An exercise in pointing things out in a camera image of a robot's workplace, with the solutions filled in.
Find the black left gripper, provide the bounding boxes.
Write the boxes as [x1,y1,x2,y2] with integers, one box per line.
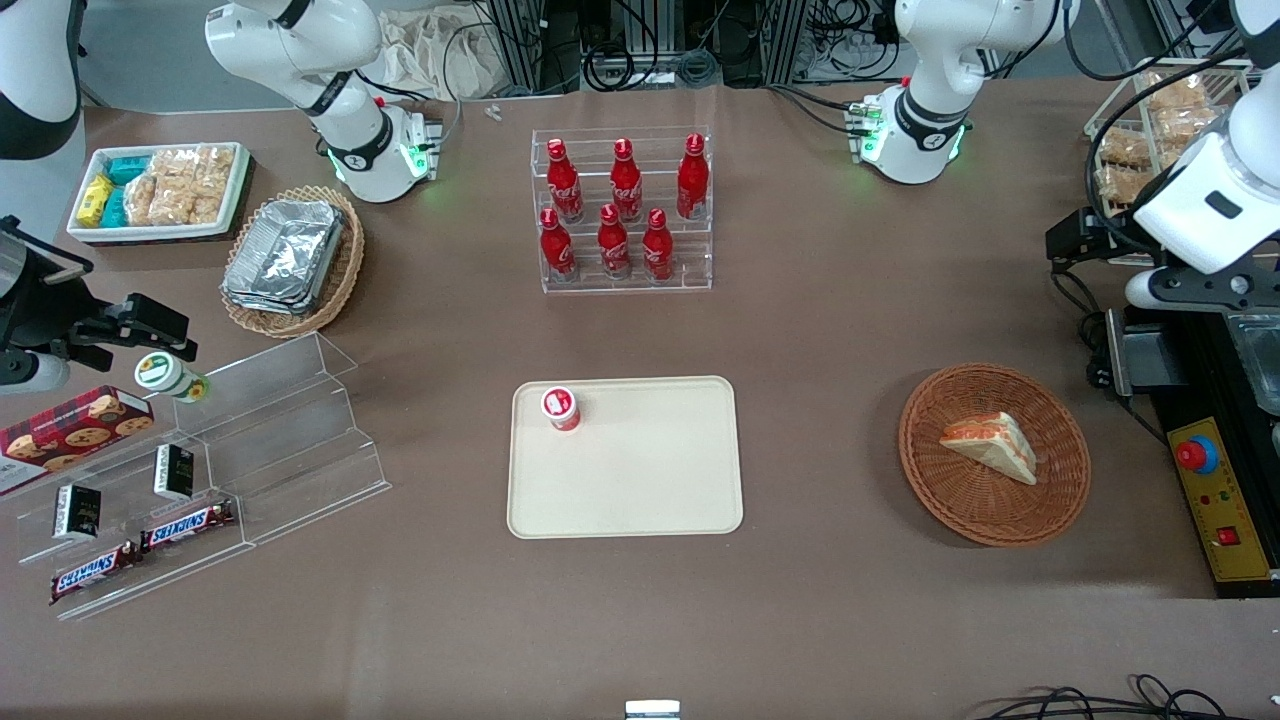
[1046,207,1139,267]

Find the triangular sandwich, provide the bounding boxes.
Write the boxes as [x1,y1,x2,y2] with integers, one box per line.
[939,411,1039,487]

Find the white rectangular snack tray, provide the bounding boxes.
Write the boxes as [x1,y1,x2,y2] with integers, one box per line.
[66,142,252,245]

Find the oval light wicker basket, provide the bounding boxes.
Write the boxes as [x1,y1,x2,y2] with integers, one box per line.
[219,184,366,340]

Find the round brown wicker basket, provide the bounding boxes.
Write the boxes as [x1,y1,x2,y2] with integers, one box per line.
[898,362,1092,548]

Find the beige plastic tray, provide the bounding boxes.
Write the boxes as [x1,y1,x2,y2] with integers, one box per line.
[507,375,745,540]

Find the green and white cup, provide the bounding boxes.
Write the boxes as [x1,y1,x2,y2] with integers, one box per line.
[134,351,212,405]

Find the bagged fried snack pack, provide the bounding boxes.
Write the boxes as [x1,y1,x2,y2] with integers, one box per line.
[1144,72,1208,113]
[1096,165,1151,208]
[1096,127,1153,168]
[1150,105,1226,151]

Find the small black box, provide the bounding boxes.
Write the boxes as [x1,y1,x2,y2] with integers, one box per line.
[152,444,197,502]
[52,483,103,543]

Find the red tartan cookie box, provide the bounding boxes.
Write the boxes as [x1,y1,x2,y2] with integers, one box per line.
[0,385,157,499]

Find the stack of foil containers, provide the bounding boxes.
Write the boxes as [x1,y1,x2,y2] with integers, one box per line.
[221,198,347,317]

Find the clear acrylic stepped display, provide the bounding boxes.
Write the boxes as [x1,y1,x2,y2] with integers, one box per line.
[14,332,393,623]

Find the Snickers chocolate bar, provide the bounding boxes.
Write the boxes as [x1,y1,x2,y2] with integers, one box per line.
[49,539,142,605]
[139,498,237,554]

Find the clear metal pan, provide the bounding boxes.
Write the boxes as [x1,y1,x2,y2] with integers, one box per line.
[1224,300,1280,417]

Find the black control box yellow panel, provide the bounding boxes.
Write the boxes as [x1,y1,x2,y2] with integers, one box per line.
[1124,278,1280,600]

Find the red cup with white lid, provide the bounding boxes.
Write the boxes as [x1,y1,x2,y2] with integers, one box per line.
[541,386,583,433]

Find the beige cloth bag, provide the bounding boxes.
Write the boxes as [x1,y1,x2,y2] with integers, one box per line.
[378,8,506,102]

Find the red cola bottle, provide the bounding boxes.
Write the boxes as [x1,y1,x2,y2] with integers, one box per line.
[546,138,585,224]
[539,207,578,282]
[676,133,710,221]
[597,203,633,281]
[641,207,675,283]
[610,138,644,223]

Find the clear acrylic bottle rack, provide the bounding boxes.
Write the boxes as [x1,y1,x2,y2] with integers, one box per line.
[530,126,714,295]

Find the black power cable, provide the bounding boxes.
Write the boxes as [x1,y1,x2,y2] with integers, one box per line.
[1049,262,1171,446]

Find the white wire rack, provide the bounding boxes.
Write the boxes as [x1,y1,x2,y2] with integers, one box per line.
[1084,57,1280,267]

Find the grey metal bracket plate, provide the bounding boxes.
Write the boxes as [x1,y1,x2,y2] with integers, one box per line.
[1104,307,1193,400]

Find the black floor cables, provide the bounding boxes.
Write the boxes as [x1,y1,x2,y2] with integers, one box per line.
[975,674,1280,720]

